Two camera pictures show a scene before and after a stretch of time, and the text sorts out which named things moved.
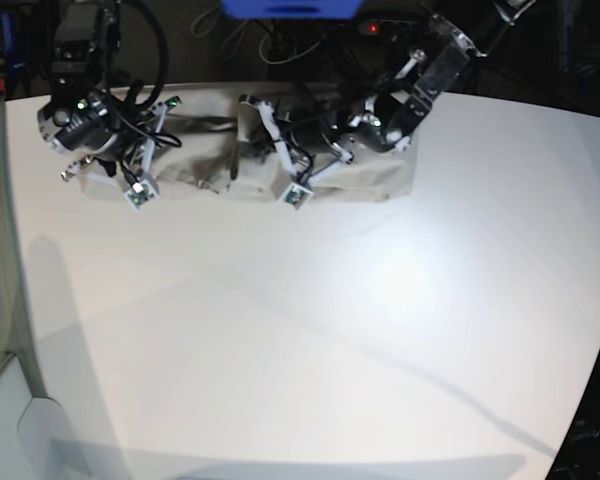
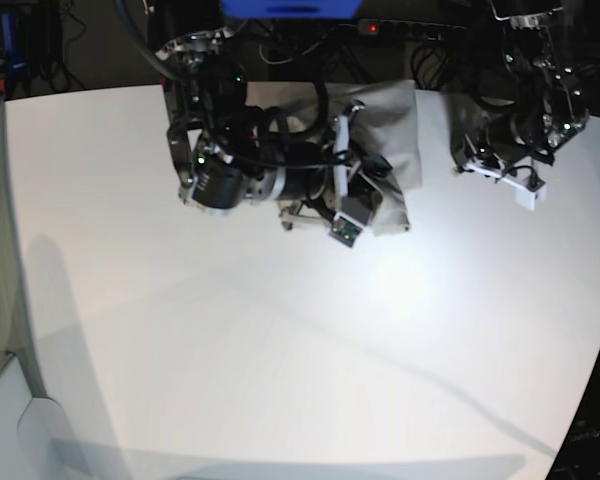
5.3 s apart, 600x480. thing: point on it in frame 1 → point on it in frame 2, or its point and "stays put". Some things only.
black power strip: x=394 y=27 stays put
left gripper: x=93 y=126 → x=348 y=189
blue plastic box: x=293 y=9 stays put
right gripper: x=305 y=141 → x=502 y=160
